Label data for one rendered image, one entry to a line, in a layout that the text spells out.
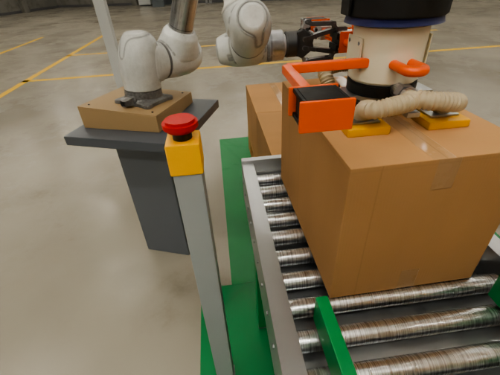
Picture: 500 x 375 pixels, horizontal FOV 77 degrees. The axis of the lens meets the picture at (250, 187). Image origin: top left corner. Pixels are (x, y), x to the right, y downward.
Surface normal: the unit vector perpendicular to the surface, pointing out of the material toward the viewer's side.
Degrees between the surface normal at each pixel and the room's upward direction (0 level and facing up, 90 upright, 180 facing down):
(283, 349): 0
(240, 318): 0
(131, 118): 90
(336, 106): 90
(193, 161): 90
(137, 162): 90
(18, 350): 0
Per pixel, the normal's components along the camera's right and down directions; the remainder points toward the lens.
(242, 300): -0.04, -0.82
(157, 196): -0.23, 0.56
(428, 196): 0.14, 0.56
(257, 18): 0.13, 0.25
